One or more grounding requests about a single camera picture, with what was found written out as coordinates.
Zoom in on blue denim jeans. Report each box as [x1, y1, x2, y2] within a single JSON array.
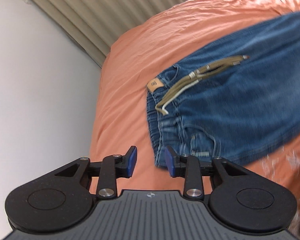
[[147, 11, 300, 167]]

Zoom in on orange bed sheet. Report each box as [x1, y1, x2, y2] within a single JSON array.
[[90, 0, 300, 190]]

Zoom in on beige pleated curtain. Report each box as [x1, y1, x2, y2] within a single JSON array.
[[31, 0, 186, 66]]

